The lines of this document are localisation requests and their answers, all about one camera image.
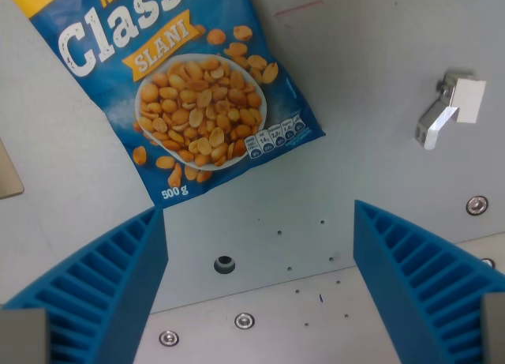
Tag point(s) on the blue salted peanuts bag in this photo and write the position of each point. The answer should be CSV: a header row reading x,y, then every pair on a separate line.
x,y
173,91

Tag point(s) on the beige flat panel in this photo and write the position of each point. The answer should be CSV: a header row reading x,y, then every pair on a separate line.
x,y
8,174

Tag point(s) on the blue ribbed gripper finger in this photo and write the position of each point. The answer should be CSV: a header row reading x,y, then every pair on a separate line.
x,y
114,277
426,285

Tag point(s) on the metal bracket with white tag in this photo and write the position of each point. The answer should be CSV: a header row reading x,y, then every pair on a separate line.
x,y
450,107

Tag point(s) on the silver countersunk screw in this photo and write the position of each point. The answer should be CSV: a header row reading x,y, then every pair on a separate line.
x,y
169,338
244,320
476,205
488,263

